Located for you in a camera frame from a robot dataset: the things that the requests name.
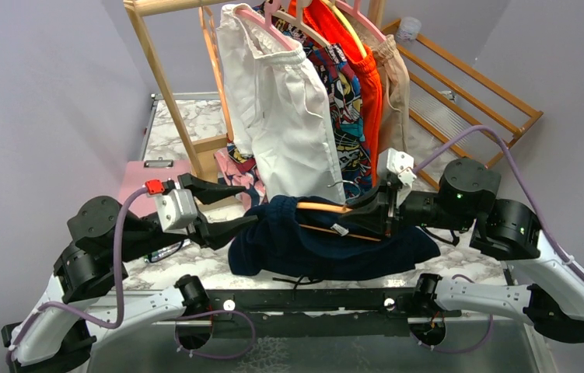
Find pink hanger right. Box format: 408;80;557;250
333;0;386;42

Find beige shorts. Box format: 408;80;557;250
362;34;411;155

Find orange twisted hanger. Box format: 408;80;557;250
198;6;234;142

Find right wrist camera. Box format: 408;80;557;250
376;148;417;207

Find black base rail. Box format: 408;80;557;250
156;285;463;341

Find pink hanger left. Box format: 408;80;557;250
234;0;295;51

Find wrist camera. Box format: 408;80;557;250
376;148;417;207
144;179;198;234

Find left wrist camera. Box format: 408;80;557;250
144;179;198;234

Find orange red shorts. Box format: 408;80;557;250
302;1;382;195

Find pink clipboard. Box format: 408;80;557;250
116;159;191;217

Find navy blue shorts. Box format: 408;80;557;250
228;195;441;281

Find comic print shorts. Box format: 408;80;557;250
216;2;372;203

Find pink navy patterned shorts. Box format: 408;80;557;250
214;146;268;210

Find clear paperclip jar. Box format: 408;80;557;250
396;16;422;43

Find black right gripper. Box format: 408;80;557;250
340;177;475;238

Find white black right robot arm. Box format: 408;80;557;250
340;158;584;343

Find white shorts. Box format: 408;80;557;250
216;3;345;204

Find yellow hanger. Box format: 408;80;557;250
322;0;367;58

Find wooden slatted shelf rack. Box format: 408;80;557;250
397;33;544;162

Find pink hanger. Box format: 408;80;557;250
333;0;386;42
234;0;295;51

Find wooden clothes rack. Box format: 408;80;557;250
123;0;386;182

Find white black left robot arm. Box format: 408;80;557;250
1;173;257;372

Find beige wooden hanger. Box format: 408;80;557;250
271;3;330;47

